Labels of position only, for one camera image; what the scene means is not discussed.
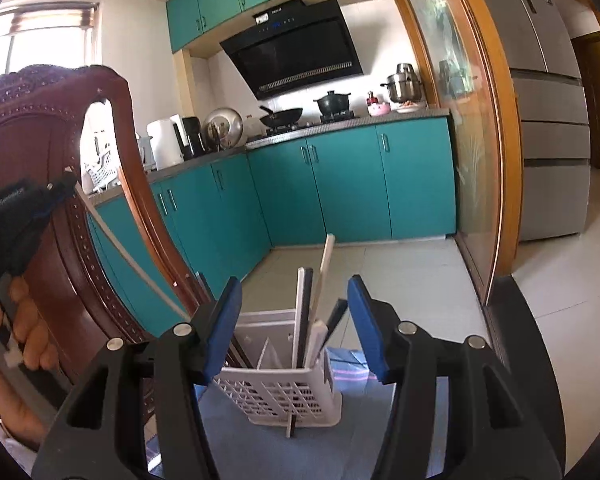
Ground white textured chopstick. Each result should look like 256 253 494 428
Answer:
64 167 189 322
291 266 306 368

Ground light wooden chopstick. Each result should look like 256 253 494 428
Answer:
309 234 336 325

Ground reddish brown chopstick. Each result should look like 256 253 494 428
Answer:
195 271 252 368

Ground teal kitchen cabinets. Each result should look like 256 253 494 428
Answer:
86 115 458 338

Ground person's left hand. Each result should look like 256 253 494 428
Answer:
0 276 59 450

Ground carved wooden chair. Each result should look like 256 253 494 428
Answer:
0 63 211 426

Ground blue striped table cloth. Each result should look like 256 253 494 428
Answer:
144 346 451 480

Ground white kettle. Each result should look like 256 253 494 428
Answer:
147 114 188 170

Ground white plastic utensil basket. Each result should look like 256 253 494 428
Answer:
214 309 342 428

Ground black chopstick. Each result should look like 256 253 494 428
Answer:
323 298 348 347

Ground cream short chopstick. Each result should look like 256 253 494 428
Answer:
303 320 328 368

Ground steel pan lid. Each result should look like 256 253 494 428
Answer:
201 107 244 150

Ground black wok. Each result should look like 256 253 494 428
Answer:
259 105 303 129

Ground grey refrigerator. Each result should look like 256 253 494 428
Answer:
486 0 591 242

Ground black range hood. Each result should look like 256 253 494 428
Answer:
221 0 363 101

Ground dark cooking pot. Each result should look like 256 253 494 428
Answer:
315 90 350 116

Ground pink bowl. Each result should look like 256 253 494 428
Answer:
367 102 391 117

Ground stainless steel pot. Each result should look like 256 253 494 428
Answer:
381 63 422 104

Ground wooden glass door frame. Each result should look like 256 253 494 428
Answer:
396 0 524 304

